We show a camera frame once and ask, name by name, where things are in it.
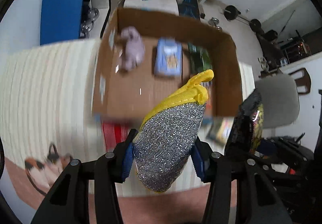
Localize red snack bag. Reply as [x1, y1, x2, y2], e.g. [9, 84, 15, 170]
[101, 121, 131, 152]

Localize silver yellow scrubbing mitt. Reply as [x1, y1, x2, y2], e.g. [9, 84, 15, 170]
[133, 69, 214, 192]

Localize green wet wipes pack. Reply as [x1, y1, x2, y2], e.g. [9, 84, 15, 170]
[188, 43, 212, 75]

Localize lilac cloth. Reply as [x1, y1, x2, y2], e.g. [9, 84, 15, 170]
[121, 27, 145, 71]

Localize blue cartoon tissue pack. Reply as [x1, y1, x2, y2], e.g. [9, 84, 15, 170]
[154, 37, 182, 77]

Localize black yellow shoe wipes pack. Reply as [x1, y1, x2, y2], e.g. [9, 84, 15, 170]
[224, 89, 264, 159]

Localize grey chair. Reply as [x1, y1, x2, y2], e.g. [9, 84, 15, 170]
[255, 73, 300, 129]

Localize striped tablecloth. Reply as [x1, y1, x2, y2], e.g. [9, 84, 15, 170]
[1, 38, 192, 208]

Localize brown cardboard box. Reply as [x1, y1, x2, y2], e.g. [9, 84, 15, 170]
[92, 7, 244, 120]

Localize chrome dumbbell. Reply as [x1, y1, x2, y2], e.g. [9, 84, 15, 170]
[208, 17, 222, 31]

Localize black floor barbell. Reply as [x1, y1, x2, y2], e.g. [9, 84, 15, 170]
[223, 5, 261, 32]

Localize blue foam board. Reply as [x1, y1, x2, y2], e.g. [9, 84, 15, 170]
[40, 0, 83, 45]

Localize blue black weight bench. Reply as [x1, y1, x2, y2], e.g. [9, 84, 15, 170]
[178, 0, 200, 21]

